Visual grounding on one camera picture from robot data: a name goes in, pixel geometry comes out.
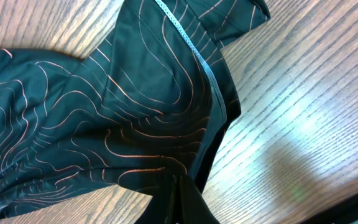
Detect black cycling jersey orange lines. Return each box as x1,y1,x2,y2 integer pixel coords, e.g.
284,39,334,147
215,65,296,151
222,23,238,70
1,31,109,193
0,0,270,220

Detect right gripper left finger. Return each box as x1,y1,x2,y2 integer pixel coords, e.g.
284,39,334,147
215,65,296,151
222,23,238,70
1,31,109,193
135,175,179,224

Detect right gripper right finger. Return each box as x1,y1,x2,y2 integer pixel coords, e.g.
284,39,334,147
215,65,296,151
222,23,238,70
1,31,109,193
178,175,219,224

